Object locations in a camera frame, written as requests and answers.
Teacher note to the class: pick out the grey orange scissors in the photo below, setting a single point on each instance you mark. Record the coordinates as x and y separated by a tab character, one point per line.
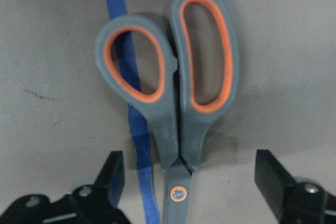
178	122

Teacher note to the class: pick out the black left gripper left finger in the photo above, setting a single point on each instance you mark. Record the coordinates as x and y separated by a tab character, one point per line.
111	177

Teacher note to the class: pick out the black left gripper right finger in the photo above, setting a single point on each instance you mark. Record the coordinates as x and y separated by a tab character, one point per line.
273	181

